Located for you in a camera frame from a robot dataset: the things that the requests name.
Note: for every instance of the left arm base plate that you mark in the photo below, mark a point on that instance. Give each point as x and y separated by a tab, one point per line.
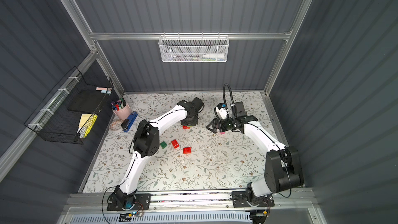
139	202

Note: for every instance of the white wire mesh basket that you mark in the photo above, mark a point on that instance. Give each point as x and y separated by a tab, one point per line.
180	50

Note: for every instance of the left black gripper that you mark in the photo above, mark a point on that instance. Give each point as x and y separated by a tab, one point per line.
189	121

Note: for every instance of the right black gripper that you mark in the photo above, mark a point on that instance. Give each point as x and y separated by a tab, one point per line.
224	124

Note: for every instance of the black notebook in basket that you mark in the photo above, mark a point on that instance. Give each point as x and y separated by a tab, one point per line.
86	102

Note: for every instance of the yellow sticky note pad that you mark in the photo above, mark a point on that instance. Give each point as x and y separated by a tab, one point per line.
86	124

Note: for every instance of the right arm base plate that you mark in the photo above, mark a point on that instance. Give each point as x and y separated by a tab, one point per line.
243	199

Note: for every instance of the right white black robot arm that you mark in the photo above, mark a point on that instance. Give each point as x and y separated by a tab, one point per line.
283	169

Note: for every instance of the red lego brick long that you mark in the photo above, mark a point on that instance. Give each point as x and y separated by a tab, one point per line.
175	144

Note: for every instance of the blue stapler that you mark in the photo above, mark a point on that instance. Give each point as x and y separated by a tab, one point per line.
128	122

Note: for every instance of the dark green lego brick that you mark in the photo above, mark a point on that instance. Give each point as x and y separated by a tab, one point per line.
163	145

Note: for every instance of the round tape roll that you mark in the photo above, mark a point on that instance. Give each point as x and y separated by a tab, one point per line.
116	125

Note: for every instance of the red lego brick rounded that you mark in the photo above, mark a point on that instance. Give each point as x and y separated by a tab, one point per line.
187	150

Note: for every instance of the white marker in basket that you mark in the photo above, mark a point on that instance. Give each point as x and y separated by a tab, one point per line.
213	56

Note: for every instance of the pink pen cup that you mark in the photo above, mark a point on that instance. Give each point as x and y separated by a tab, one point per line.
121	108

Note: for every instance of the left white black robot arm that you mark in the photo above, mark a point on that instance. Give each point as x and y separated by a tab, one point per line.
146	143

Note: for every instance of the black wire wall basket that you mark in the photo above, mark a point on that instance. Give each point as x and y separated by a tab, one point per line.
71	113

